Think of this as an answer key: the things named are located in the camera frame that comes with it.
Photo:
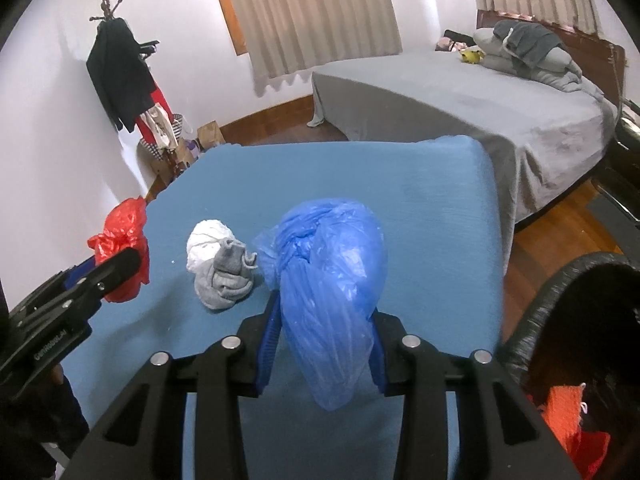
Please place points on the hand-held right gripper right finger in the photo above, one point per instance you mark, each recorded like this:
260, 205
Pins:
378, 367

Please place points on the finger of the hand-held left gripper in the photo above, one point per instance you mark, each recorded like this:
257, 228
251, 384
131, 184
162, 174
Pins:
82, 267
112, 272

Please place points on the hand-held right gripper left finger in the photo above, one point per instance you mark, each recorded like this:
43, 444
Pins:
270, 341

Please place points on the red plastic bag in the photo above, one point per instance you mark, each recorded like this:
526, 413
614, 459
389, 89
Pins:
125, 225

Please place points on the blue plastic bag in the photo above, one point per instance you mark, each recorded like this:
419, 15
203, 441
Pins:
325, 280

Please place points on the bin with black liner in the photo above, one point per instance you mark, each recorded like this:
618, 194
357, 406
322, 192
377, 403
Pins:
550, 310

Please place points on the orange foam net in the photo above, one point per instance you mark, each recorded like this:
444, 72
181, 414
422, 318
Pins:
562, 410

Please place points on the red cloth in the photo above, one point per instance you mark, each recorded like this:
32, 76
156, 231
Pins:
590, 453

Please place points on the rolled grey sock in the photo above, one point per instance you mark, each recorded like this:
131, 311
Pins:
225, 281

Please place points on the white rolled sock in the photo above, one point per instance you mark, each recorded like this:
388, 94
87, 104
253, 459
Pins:
207, 240

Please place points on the wooden coat rack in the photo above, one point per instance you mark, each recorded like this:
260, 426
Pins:
172, 160

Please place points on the striped tote bag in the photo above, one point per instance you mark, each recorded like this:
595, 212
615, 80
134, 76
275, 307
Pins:
150, 149

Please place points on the red garment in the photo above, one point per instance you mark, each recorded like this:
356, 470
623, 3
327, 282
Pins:
147, 130

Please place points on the cream cloth bag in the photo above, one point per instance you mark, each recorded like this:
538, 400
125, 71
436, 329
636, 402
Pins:
162, 127

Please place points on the brown paper bag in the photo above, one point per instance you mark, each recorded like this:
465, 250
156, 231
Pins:
210, 136

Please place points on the blue tablecloth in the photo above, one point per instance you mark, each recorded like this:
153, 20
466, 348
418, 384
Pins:
350, 175

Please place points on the black coat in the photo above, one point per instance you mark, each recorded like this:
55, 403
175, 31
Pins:
117, 75

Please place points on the bed with grey sheet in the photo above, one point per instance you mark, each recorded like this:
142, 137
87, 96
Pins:
450, 105

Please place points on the wide beige curtain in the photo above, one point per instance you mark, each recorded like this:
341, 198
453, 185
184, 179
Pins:
310, 15

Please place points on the yellow plush toy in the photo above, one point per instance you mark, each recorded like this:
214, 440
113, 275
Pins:
472, 56

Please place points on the grey pillow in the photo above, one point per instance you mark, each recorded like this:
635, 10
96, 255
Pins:
505, 64
485, 40

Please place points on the pink and black cushion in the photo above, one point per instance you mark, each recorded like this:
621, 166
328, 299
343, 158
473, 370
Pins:
452, 40

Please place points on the folded grey blanket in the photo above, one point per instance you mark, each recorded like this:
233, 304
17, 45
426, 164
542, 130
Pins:
570, 81

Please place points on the dark grey garment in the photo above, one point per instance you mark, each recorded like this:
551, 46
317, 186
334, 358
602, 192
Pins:
532, 40

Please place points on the grey pillows and blanket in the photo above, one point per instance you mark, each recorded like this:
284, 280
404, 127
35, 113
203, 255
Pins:
600, 50

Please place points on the wooden window frame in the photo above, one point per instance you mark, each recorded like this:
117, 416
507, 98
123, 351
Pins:
227, 5

